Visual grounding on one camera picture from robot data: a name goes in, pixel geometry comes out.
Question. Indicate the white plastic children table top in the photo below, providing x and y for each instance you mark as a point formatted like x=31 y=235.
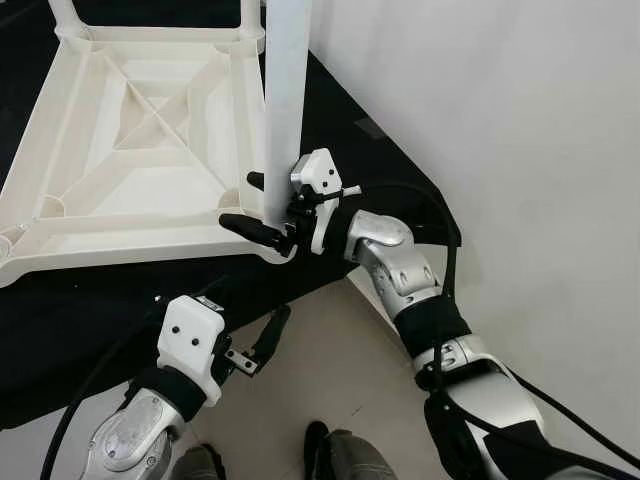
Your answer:
x=130 y=130

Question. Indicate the grey tape patch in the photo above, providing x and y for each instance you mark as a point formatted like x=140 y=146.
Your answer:
x=372 y=128

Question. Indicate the black table cloth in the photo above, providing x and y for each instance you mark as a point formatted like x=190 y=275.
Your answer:
x=60 y=330

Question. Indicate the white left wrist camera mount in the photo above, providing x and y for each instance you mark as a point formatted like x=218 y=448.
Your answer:
x=190 y=340

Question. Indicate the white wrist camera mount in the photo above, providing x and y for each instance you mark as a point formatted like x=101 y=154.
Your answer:
x=318 y=170
x=190 y=340

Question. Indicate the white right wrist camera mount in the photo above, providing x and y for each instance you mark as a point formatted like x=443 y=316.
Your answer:
x=318 y=170

